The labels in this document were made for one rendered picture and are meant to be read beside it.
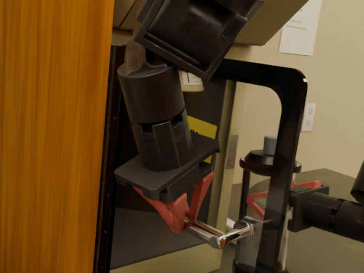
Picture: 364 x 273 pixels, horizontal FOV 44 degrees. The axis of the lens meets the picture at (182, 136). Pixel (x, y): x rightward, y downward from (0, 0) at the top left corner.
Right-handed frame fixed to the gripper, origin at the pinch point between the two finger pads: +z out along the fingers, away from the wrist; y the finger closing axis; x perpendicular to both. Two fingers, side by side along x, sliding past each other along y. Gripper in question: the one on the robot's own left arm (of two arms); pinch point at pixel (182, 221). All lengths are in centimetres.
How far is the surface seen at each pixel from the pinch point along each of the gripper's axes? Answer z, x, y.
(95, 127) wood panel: -9.0, -13.7, -0.3
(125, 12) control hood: -19.8, -18.4, -12.6
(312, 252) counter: 49, -11, -45
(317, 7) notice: 15, -55, -126
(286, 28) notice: 17, -56, -107
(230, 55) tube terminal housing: -4.9, -19.8, -34.6
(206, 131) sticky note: -7.5, -1.7, -7.9
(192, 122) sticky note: -8.0, -4.1, -8.1
